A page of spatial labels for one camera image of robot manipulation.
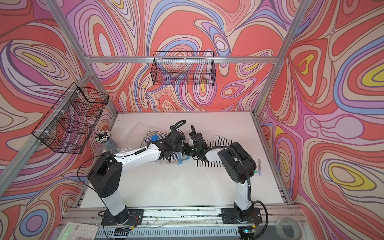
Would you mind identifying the black white striped tank top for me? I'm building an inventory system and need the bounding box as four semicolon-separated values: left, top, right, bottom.
194;136;233;168

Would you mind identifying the clear vacuum bag blue zipper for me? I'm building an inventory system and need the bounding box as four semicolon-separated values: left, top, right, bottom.
114;120;193;169

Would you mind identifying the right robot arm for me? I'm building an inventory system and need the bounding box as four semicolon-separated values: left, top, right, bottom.
186;126;265;226

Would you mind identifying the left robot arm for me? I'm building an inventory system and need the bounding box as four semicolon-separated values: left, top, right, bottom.
87;120;187;225

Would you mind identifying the blue white striped shirt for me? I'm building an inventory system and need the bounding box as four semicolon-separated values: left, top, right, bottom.
143;131;169;151

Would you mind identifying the cup of pens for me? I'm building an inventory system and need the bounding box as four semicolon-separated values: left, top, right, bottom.
94;130;121;154

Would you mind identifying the clear tape roll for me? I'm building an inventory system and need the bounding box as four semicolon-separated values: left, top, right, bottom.
275;217;303;240

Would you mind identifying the white keypad device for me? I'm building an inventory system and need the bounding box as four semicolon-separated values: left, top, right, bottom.
57;222;99;240

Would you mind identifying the black wire basket back wall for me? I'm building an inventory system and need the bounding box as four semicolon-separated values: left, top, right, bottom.
151;50;217;86

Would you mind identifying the black wire basket wall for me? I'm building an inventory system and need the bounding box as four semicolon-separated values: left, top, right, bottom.
151;50;217;86
32;83;109;154

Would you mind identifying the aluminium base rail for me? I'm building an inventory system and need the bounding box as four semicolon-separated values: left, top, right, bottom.
53;205;314;240

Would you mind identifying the black wire basket left wall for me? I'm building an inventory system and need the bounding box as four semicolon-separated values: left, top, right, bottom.
32;83;109;154

